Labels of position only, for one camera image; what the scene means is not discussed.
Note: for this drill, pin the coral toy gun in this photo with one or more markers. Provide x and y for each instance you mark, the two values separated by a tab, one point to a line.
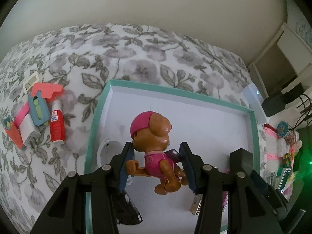
49	91

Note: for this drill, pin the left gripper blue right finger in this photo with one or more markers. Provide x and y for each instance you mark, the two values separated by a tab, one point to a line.
192	165

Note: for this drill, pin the grey floral blanket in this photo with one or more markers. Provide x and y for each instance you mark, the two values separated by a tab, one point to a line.
83	59

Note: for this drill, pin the white rectangular clip part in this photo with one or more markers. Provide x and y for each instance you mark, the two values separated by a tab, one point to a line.
30	81

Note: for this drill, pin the blue toy gun green slider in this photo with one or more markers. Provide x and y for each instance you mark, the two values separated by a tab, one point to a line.
39	110

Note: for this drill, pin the smartphone on stand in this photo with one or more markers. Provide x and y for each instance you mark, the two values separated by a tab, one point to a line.
285	174

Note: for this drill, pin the grey phone stand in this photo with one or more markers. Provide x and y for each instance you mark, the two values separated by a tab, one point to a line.
273	179

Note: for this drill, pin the glitter candy tube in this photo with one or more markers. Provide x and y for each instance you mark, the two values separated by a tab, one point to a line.
285	131

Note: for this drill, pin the pink plastic band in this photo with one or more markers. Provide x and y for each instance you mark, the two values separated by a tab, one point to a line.
21	114

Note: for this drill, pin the magenta lighter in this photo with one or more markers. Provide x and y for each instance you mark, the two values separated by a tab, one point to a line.
225	200

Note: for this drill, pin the orange blue toy knife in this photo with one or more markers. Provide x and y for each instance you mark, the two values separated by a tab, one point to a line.
13	132

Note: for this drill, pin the white charger block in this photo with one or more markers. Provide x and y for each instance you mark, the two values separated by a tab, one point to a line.
29	131

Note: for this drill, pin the white smartwatch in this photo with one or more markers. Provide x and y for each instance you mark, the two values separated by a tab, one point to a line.
107	150

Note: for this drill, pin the white small case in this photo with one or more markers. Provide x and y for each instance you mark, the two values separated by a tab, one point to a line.
283	148

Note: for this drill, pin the teal shallow cardboard tray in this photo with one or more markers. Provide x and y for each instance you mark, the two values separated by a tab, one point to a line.
212	128

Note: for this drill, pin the white power strip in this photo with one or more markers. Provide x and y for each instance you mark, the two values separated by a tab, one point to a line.
255	100

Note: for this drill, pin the black power adapter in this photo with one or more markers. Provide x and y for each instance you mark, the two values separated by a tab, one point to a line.
273	105

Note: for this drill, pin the black toy car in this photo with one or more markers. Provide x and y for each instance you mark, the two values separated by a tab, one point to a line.
126	212

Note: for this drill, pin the pink white crochet mat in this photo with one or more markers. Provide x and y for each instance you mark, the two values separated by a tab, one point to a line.
272	159

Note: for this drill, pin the colourful small toys pile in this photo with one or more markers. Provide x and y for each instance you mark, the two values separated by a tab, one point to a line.
289	159

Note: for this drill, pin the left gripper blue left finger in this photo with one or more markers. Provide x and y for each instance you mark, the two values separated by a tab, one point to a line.
127	154

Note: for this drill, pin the brown pink puppy toy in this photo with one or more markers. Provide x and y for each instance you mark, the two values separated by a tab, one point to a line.
150	135

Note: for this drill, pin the red glue bottle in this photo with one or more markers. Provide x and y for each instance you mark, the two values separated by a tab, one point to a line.
57	124

